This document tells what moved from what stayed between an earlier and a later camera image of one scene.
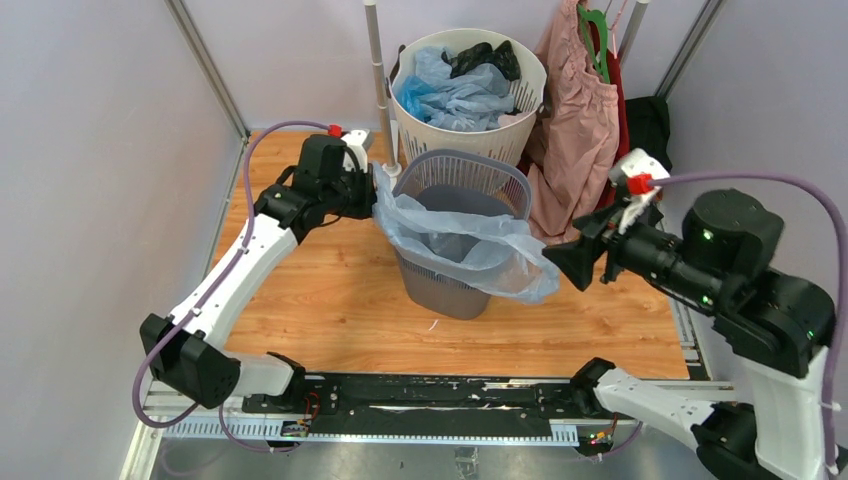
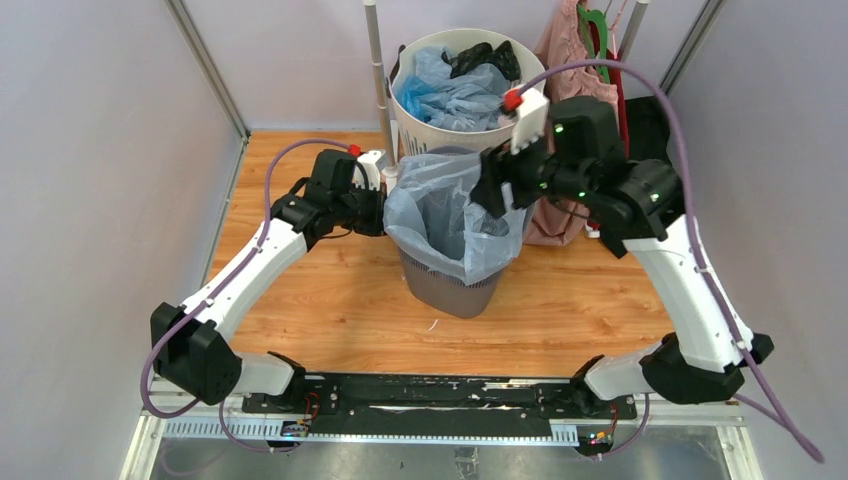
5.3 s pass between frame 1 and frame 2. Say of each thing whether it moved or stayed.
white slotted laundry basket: stayed
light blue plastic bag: moved
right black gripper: moved
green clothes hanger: stayed
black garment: stayed
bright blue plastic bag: stayed
